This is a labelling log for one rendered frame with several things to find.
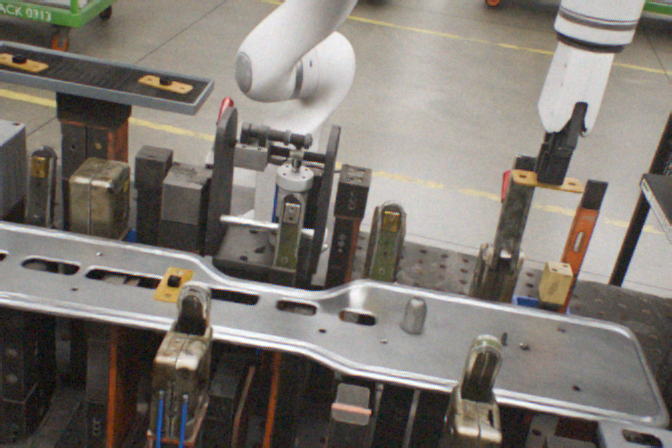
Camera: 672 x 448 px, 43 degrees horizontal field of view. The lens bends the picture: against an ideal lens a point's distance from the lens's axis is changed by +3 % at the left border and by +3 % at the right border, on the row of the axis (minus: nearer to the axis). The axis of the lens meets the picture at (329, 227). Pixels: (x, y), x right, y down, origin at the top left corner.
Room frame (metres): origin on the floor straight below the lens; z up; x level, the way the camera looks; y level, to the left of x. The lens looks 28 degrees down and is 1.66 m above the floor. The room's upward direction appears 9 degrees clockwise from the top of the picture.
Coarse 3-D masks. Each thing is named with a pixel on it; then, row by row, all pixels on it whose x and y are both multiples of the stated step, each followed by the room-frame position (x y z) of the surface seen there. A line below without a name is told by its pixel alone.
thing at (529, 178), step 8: (512, 176) 0.96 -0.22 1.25; (520, 176) 0.96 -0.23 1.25; (528, 176) 0.96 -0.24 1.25; (536, 176) 0.97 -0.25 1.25; (528, 184) 0.94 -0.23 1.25; (536, 184) 0.94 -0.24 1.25; (544, 184) 0.94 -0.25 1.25; (552, 184) 0.95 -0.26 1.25; (568, 184) 0.96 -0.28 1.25; (576, 184) 0.96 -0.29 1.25; (576, 192) 0.94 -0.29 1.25
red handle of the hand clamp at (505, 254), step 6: (504, 174) 1.21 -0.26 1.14; (504, 180) 1.20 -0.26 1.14; (504, 186) 1.19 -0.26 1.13; (504, 192) 1.18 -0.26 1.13; (504, 240) 1.11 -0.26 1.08; (510, 240) 1.11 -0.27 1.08; (504, 246) 1.10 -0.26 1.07; (510, 246) 1.11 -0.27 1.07; (504, 252) 1.10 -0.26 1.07; (510, 252) 1.10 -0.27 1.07; (498, 258) 1.10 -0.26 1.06; (504, 258) 1.09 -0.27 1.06; (510, 258) 1.09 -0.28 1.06
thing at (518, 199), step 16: (528, 160) 1.12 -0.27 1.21; (512, 192) 1.10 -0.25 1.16; (528, 192) 1.11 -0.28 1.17; (512, 208) 1.11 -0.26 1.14; (528, 208) 1.10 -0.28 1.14; (512, 224) 1.11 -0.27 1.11; (496, 240) 1.10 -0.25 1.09; (512, 240) 1.10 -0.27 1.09; (496, 256) 1.09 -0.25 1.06; (512, 256) 1.09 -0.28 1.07
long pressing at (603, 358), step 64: (64, 256) 1.01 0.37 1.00; (128, 256) 1.03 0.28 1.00; (192, 256) 1.05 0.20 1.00; (128, 320) 0.89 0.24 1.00; (256, 320) 0.92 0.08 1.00; (320, 320) 0.94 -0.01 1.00; (384, 320) 0.97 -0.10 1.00; (448, 320) 0.99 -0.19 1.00; (512, 320) 1.02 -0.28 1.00; (576, 320) 1.04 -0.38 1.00; (448, 384) 0.85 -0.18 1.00; (512, 384) 0.87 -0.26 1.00; (576, 384) 0.89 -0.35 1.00; (640, 384) 0.92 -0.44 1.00
